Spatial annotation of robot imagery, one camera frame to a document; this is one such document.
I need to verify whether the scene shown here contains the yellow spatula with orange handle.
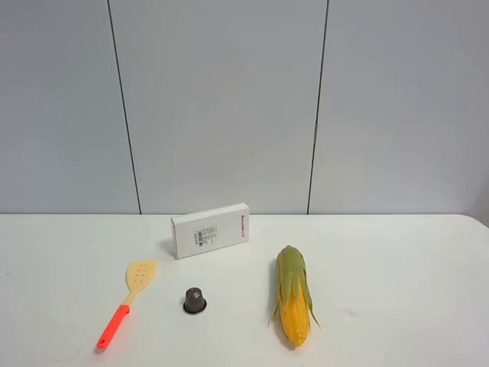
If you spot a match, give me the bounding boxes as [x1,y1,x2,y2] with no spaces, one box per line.
[96,261,157,349]

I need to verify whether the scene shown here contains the white cardboard box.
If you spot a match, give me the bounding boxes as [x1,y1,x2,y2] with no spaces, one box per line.
[170,203,250,259]

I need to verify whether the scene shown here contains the corn cob with green husk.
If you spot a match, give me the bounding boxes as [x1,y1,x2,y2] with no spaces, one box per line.
[270,245,319,347]

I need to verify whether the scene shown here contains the dark grey coffee capsule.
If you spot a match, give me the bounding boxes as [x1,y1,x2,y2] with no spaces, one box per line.
[183,287,207,315]

